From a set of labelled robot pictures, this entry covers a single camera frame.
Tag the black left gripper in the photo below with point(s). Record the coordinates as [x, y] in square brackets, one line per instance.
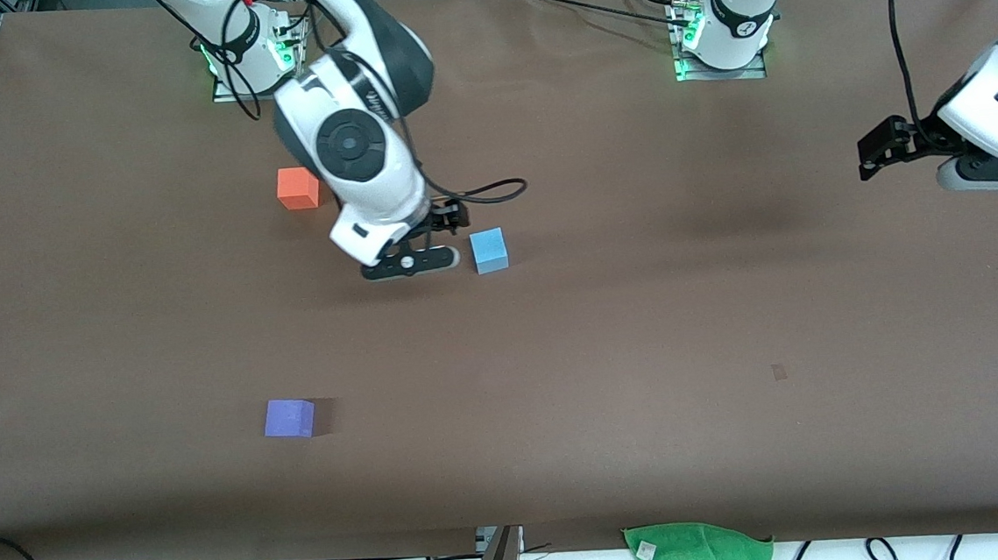
[925, 141]

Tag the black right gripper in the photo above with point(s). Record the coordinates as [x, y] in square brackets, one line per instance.
[439, 220]

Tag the light blue cube block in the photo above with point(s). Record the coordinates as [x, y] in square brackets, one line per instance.
[488, 250]

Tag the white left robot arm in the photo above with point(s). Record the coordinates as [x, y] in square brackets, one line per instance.
[743, 8]

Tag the orange cube block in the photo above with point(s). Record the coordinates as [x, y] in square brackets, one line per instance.
[295, 189]

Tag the purple cube block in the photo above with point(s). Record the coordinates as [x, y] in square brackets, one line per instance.
[287, 418]

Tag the small clear tape piece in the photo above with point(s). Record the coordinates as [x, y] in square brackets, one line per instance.
[779, 372]

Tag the green cloth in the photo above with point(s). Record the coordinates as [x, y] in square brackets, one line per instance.
[703, 556]

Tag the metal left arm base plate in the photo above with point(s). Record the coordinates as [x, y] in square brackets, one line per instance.
[726, 73]

